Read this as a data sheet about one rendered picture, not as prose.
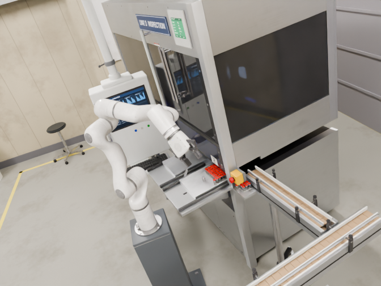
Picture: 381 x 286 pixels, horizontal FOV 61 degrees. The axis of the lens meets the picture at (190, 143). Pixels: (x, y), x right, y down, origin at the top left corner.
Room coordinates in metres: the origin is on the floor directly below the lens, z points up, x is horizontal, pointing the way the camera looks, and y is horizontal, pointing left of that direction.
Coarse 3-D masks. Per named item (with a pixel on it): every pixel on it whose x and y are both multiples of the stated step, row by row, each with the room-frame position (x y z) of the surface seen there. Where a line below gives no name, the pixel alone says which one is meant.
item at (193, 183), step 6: (204, 168) 2.05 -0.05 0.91; (192, 174) 2.02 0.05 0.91; (198, 174) 2.03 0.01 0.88; (204, 174) 2.01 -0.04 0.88; (180, 180) 1.97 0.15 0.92; (186, 180) 1.99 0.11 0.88; (192, 180) 1.97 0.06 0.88; (198, 180) 1.95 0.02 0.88; (210, 180) 1.91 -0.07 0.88; (186, 186) 1.93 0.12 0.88; (192, 186) 1.90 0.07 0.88; (198, 186) 1.88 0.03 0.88; (204, 186) 1.87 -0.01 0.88; (210, 186) 1.85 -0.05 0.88; (216, 186) 1.79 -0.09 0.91; (192, 192) 1.83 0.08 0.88; (198, 192) 1.82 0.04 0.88; (204, 192) 1.76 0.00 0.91
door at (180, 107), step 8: (152, 48) 2.59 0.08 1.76; (152, 56) 2.65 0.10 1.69; (168, 56) 2.29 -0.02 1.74; (160, 64) 2.50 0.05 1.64; (168, 64) 2.34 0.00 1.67; (160, 72) 2.56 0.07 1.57; (160, 80) 2.62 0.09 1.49; (176, 80) 2.27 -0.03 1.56; (168, 88) 2.48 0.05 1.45; (176, 88) 2.31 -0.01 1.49; (168, 96) 2.54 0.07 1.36; (168, 104) 2.60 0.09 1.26; (176, 104) 2.41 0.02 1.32; (184, 104) 2.25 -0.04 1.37; (184, 112) 2.29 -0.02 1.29
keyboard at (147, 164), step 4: (156, 156) 2.56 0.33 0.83; (160, 156) 2.56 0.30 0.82; (164, 156) 2.52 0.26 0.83; (148, 160) 2.53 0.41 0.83; (152, 160) 2.51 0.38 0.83; (156, 160) 2.49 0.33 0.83; (160, 160) 2.48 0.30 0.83; (136, 164) 2.52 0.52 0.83; (140, 164) 2.50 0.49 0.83; (144, 164) 2.49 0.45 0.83; (148, 164) 2.47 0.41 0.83; (152, 164) 2.47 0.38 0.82; (156, 164) 2.44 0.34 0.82; (128, 168) 2.50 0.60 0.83; (144, 168) 2.42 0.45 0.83; (148, 168) 2.42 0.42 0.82
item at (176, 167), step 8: (192, 152) 2.37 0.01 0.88; (200, 152) 2.33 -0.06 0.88; (168, 160) 2.32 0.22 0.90; (176, 160) 2.31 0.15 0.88; (192, 160) 2.24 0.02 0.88; (200, 160) 2.21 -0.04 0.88; (208, 160) 2.16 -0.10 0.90; (168, 168) 2.18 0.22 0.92; (176, 168) 2.20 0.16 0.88; (184, 168) 2.16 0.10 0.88; (192, 168) 2.11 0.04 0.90
